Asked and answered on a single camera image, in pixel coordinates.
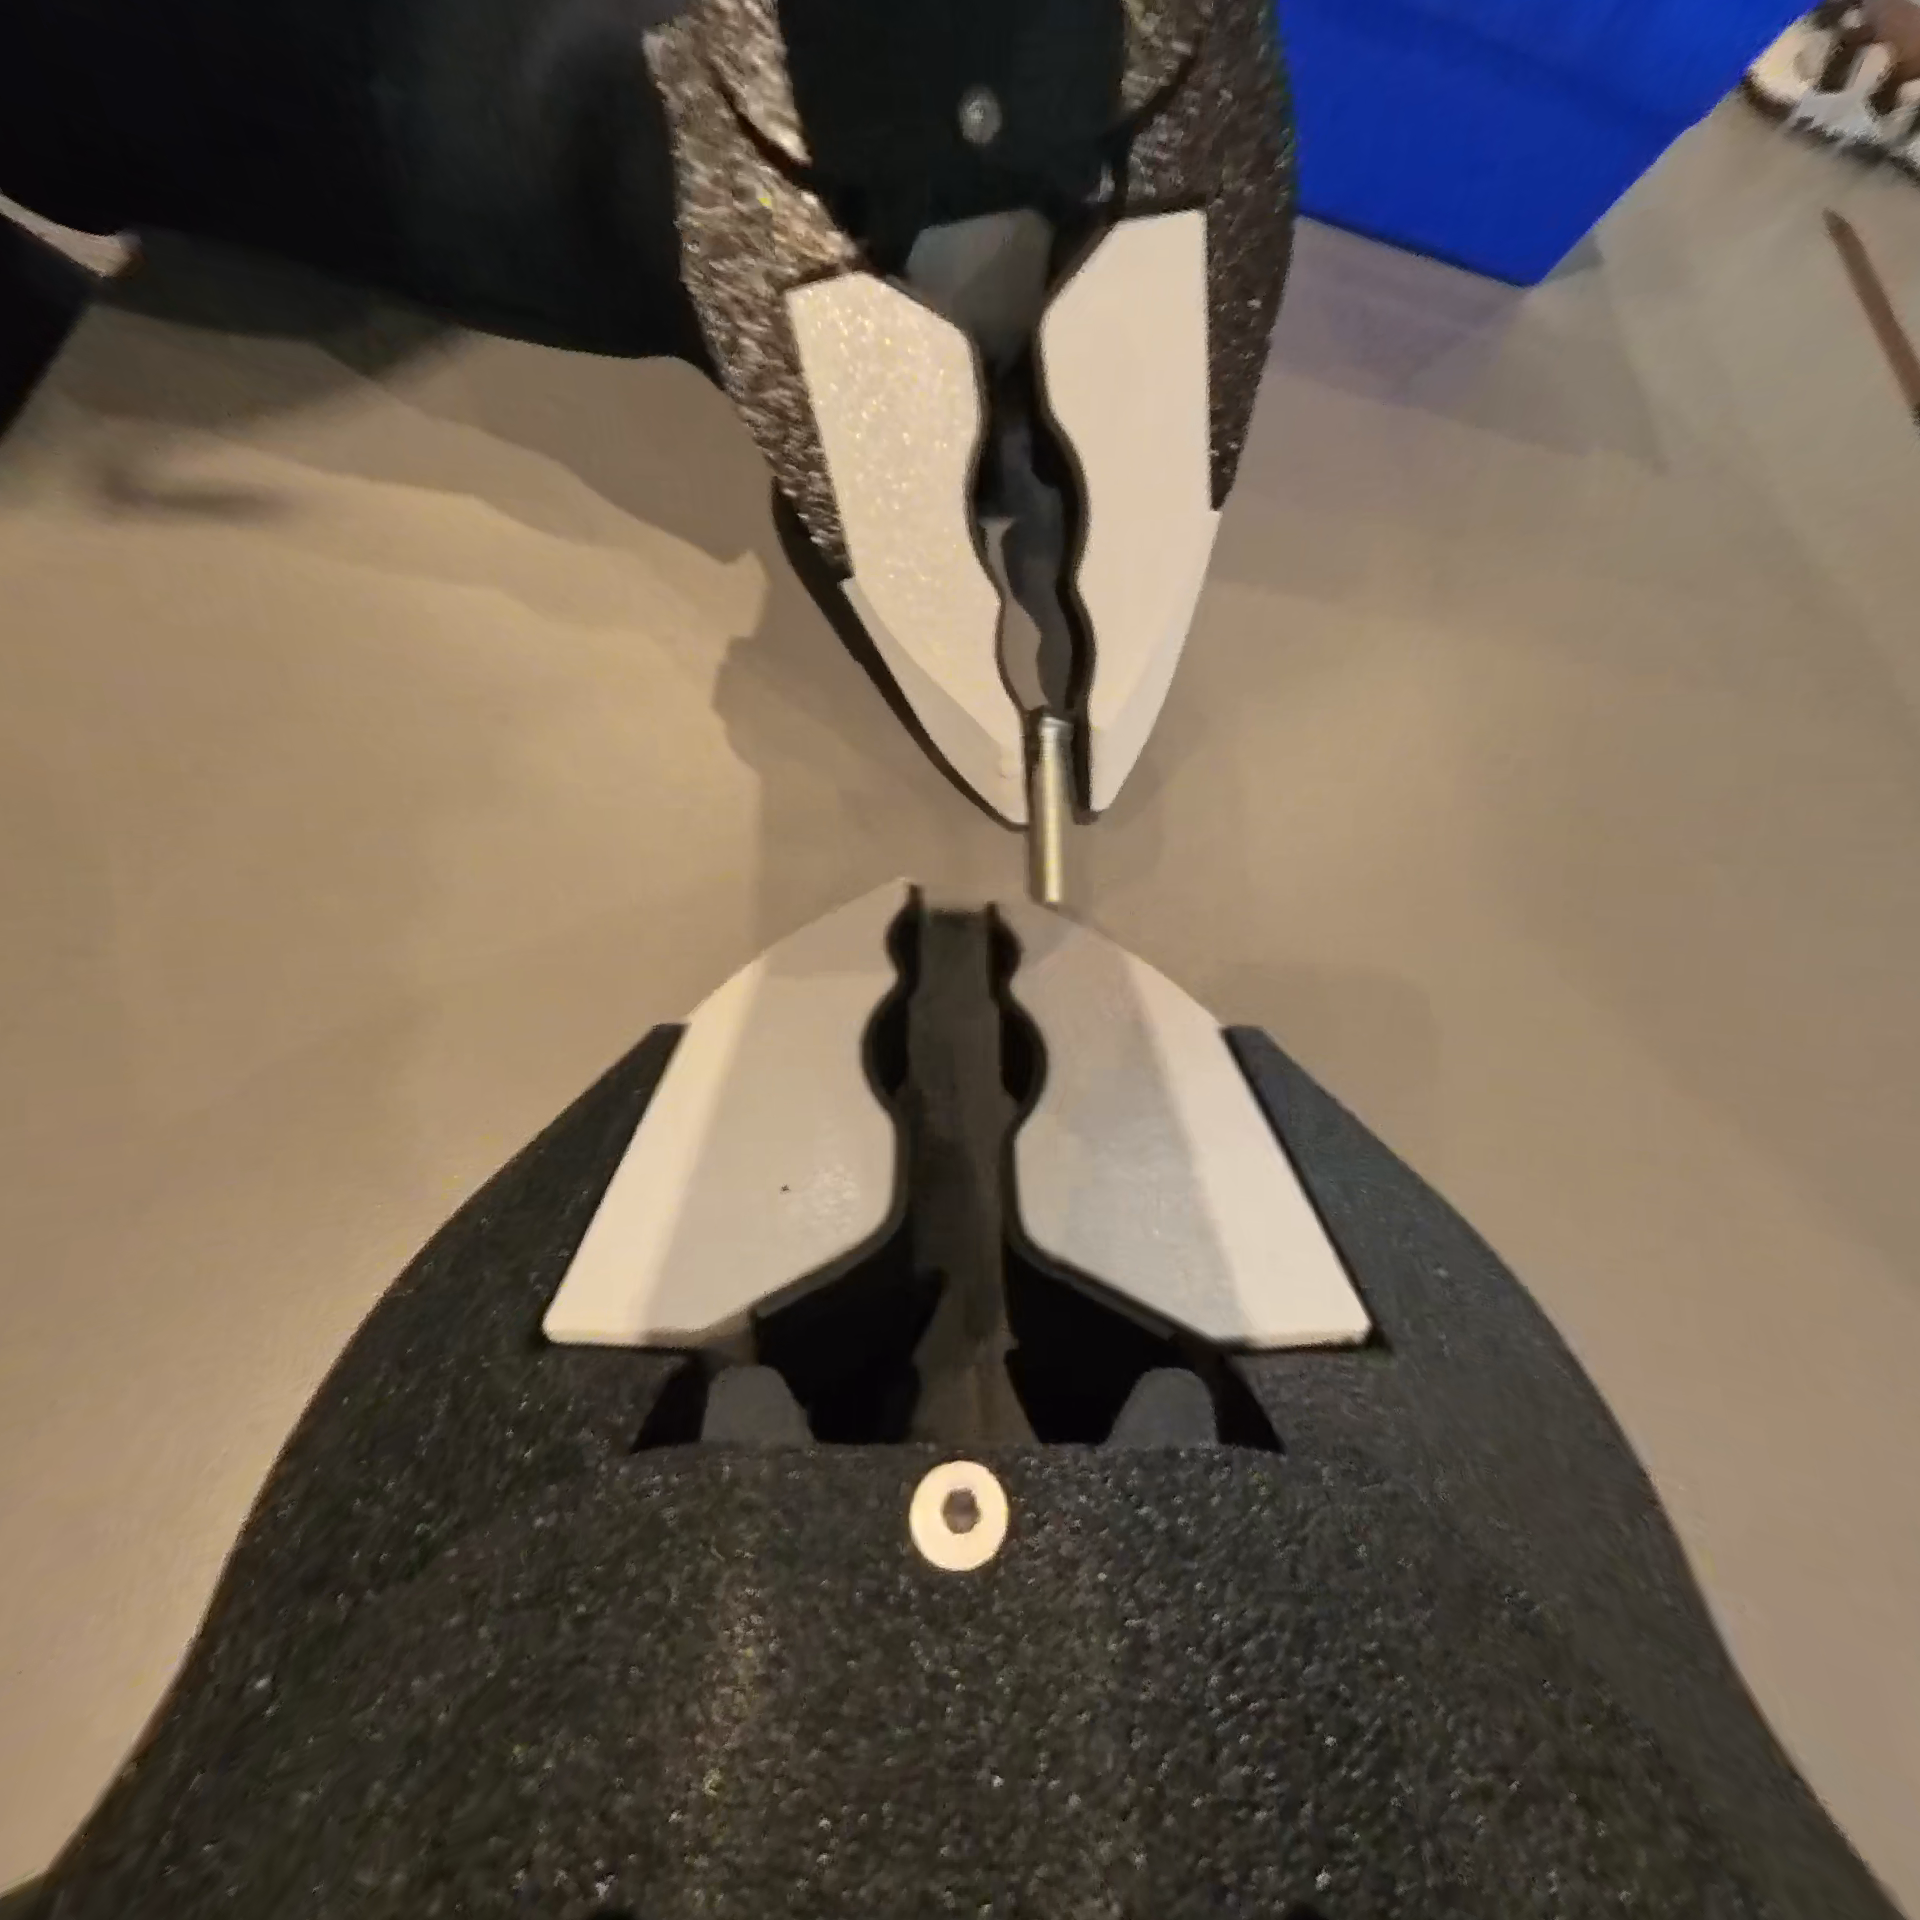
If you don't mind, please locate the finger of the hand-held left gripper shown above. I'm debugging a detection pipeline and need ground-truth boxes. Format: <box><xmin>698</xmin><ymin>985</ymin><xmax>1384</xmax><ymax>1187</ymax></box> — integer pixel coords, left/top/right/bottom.
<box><xmin>785</xmin><ymin>274</ymin><xmax>1038</xmax><ymax>825</ymax></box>
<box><xmin>1030</xmin><ymin>209</ymin><xmax>1217</xmax><ymax>817</ymax></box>

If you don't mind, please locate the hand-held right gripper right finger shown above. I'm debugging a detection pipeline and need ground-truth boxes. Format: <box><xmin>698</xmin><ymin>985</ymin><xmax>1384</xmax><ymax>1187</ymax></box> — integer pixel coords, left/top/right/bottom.
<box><xmin>984</xmin><ymin>897</ymin><xmax>1377</xmax><ymax>1342</ymax></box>

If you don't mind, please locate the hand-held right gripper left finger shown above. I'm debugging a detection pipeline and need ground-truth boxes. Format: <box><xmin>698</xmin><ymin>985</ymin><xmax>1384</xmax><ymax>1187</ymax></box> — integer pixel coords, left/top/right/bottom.
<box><xmin>540</xmin><ymin>881</ymin><xmax>923</xmax><ymax>1348</ymax></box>

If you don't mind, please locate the silver metal bolt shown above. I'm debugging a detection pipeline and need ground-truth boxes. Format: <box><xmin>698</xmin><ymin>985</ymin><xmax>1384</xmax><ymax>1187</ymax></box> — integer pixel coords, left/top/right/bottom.
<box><xmin>1024</xmin><ymin>711</ymin><xmax>1077</xmax><ymax>908</ymax></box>

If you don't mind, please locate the blue plastic bin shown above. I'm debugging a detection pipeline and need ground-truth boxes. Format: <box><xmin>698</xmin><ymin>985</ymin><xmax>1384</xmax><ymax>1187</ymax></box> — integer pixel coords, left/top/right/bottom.
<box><xmin>1275</xmin><ymin>0</ymin><xmax>1853</xmax><ymax>290</ymax></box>

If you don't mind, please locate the black and white object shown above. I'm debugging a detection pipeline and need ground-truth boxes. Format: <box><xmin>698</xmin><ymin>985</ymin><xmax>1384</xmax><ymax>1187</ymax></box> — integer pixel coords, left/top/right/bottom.
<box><xmin>1739</xmin><ymin>0</ymin><xmax>1920</xmax><ymax>169</ymax></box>

